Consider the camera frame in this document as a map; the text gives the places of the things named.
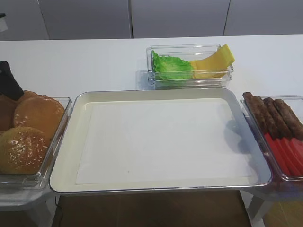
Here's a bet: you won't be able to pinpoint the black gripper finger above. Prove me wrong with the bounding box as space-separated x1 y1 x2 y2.
0 61 24 101

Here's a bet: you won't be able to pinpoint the brown bottom bun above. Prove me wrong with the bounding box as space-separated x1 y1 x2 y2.
13 95 65 140

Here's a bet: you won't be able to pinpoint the brown bun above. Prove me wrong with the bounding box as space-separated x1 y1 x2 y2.
0 90 37 131
13 95 65 140

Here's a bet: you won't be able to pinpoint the green lettuce leaf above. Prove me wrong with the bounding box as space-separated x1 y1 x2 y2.
152 51 194 80

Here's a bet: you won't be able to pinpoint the clear plastic lettuce cheese container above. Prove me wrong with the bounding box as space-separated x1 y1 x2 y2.
146 44 235 89

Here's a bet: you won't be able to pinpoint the brown bun behind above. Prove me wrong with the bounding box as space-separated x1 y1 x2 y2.
0 90 37 131

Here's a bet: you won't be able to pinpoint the sesame top bun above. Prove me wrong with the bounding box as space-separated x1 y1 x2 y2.
0 127 49 175

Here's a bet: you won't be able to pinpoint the clear plastic bun container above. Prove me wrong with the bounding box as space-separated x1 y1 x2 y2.
0 97 71 191

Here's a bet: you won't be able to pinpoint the white metal serving tray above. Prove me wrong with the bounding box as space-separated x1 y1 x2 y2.
49 88 272 194

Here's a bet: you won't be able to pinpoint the white paper tray liner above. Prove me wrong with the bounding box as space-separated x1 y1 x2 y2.
76 98 258 184

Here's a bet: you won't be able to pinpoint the yellow cheese slices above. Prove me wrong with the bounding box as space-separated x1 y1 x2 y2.
190 44 235 79

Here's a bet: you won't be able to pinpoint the brown meat patty left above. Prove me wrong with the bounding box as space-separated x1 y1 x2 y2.
242 92 279 139

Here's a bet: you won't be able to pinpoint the brown meat patty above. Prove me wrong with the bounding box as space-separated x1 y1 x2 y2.
274 99 303 140
263 97 292 139
242 92 279 139

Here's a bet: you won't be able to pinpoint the clear plastic patty tomato container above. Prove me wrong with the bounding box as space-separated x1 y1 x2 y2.
241 95 303 182

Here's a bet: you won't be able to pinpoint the brown meat patty middle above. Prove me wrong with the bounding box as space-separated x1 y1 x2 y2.
263 97 292 139

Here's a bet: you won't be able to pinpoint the red tomato slices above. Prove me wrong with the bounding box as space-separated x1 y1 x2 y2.
264 133 303 177

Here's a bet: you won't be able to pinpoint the brown meat patty right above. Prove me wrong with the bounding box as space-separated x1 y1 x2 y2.
274 99 303 140

